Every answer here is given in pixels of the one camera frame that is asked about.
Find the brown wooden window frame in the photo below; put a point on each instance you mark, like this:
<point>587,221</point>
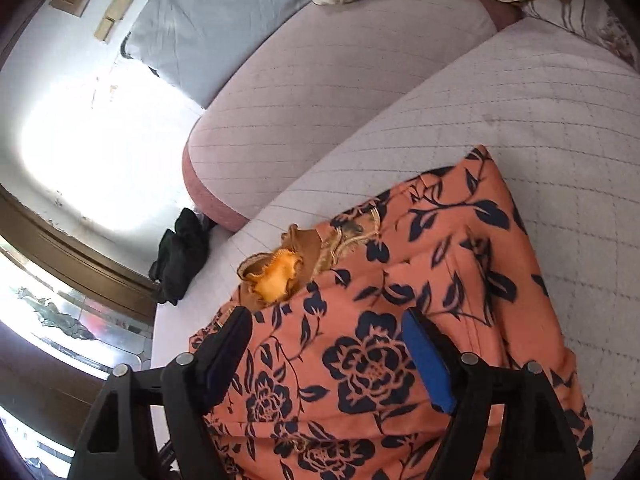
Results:
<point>75,252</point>

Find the beige wall switch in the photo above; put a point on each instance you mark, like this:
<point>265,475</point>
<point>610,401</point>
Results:
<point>105,30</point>
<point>120,6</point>

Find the yellow lace garment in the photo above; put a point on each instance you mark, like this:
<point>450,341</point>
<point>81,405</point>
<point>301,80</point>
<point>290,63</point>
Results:
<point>280,272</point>

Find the black cloth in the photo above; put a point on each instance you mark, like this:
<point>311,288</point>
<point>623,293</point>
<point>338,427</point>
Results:
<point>180,255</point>

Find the orange floral garment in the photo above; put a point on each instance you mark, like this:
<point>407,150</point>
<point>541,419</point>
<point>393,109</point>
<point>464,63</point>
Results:
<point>370,280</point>

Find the grey pillow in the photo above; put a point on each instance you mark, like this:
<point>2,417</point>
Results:
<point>220,20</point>

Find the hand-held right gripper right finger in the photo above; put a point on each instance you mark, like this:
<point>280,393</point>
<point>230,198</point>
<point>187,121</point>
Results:
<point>429,360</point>

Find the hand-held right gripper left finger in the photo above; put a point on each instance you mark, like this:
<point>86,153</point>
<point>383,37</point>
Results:
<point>223,362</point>

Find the striped floral cushion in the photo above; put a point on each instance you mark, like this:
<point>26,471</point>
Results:
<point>580,15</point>

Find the stained glass window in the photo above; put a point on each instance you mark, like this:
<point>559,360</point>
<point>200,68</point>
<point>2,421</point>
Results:
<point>60,310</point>

